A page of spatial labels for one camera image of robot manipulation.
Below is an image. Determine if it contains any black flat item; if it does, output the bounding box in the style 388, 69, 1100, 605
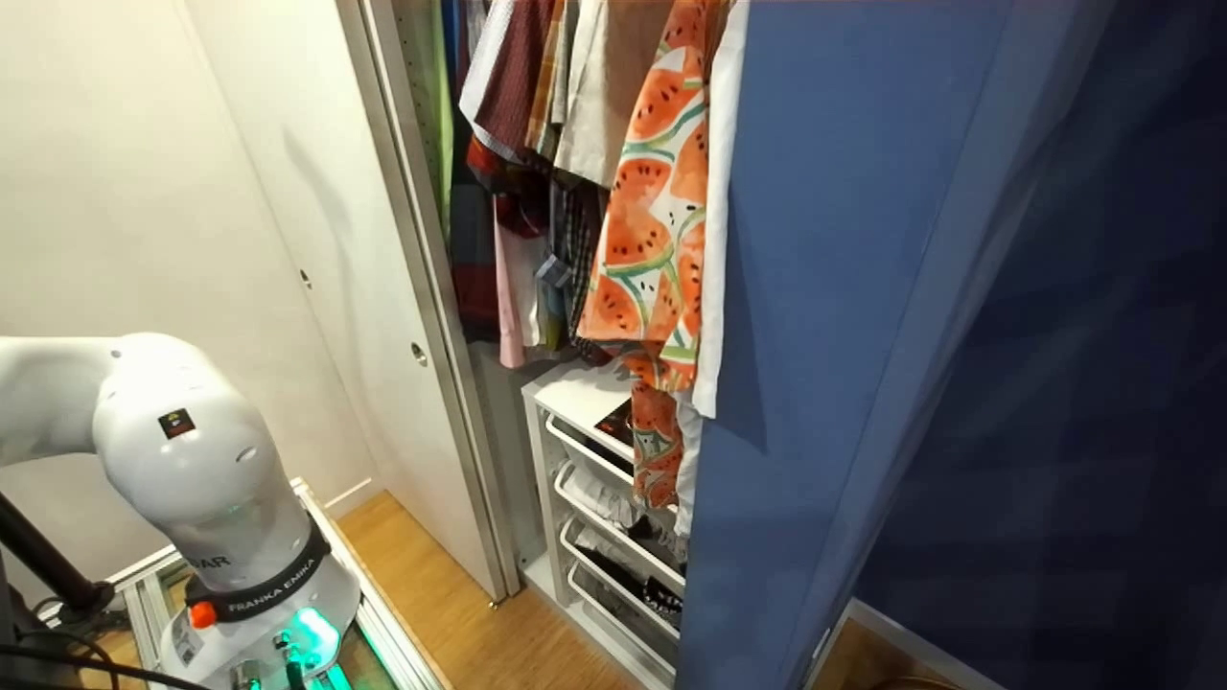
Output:
592, 395, 637, 454

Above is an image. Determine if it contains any dark patterned garment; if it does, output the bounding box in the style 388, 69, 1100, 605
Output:
535, 172, 610, 357

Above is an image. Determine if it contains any pink hanging garment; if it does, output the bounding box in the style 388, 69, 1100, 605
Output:
495, 232, 546, 376

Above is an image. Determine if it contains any watermelon print shirt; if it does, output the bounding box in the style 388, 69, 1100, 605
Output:
575, 0, 735, 513

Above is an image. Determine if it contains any white long garment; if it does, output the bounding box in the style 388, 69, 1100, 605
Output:
687, 0, 752, 423

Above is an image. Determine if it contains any white folded item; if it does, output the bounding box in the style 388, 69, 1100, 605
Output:
560, 462, 647, 535

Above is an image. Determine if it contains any dark plaid garment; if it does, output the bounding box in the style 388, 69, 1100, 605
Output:
445, 179, 506, 345

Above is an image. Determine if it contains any blue hanging fabric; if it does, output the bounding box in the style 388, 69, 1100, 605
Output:
671, 0, 1121, 690

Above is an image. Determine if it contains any black folded item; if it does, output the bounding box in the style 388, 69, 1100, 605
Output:
575, 531, 687, 623

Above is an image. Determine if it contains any cream hanging garment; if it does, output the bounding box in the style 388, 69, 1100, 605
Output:
554, 0, 676, 191

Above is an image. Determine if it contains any maroon hanging shirt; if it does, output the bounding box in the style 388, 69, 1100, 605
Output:
458, 0, 564, 245

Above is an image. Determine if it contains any white sliding closet door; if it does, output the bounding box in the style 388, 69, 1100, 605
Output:
181, 0, 510, 605

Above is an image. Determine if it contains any green hanging garment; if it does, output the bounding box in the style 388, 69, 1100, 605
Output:
393, 0, 462, 243

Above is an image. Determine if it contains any robot mounting platform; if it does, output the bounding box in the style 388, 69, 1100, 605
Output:
120, 477, 450, 690

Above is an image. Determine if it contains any dark blue curtain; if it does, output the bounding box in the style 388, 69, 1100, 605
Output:
853, 0, 1227, 690

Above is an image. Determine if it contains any black stand pole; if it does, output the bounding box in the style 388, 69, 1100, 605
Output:
0, 496, 124, 623

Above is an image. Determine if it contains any white wire drawer unit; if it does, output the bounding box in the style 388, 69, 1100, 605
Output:
519, 361, 691, 690

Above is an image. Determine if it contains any black floor cable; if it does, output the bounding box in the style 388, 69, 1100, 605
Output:
0, 629, 211, 690

